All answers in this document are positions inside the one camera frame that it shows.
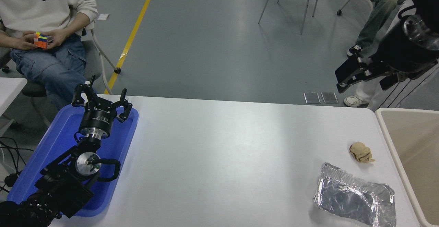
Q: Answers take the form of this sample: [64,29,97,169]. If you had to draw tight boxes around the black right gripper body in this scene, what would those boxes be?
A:
[374,28,439,74]

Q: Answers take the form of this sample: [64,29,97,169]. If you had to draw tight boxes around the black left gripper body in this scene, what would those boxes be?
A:
[79,101,119,134]

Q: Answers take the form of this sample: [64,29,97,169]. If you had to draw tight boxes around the coloured puzzle cube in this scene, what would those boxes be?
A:
[34,32,49,49]

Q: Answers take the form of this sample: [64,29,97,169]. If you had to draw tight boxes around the silver foil tray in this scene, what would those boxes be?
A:
[313,163,396,227]

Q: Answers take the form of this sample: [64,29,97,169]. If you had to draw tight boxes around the metal floor plate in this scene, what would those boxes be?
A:
[321,92,339,104]
[304,92,321,104]

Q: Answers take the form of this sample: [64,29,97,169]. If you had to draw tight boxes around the person's left hand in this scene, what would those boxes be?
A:
[45,28,71,49]

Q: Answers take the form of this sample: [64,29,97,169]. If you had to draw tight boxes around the person's right hand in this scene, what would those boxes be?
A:
[14,32,39,51]

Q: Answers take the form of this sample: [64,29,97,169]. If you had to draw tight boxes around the person in pale trousers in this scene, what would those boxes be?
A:
[344,61,439,111]

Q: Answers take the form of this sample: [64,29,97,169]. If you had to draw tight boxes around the grey wheeled office chair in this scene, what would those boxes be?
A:
[0,21,121,128]

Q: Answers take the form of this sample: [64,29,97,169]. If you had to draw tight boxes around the blue plastic tray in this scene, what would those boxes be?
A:
[7,104,139,218]

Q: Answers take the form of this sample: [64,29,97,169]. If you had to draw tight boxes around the person in dark trousers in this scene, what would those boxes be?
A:
[347,0,417,57]

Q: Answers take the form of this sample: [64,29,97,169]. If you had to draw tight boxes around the large pale bin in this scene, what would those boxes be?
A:
[375,108,439,227]

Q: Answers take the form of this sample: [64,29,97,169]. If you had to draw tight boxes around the crumpled tan paper ball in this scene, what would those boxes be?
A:
[349,142,375,163]

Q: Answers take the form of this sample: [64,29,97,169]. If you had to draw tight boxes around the small white side table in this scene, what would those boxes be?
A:
[0,77,28,136]

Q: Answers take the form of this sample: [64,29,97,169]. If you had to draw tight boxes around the person with puzzle cube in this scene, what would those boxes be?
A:
[0,0,100,110]

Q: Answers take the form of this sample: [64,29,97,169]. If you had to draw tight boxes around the black floor cables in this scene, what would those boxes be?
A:
[0,136,35,193]

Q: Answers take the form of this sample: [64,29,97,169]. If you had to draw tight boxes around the black cable plug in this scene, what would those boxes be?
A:
[4,173,19,187]

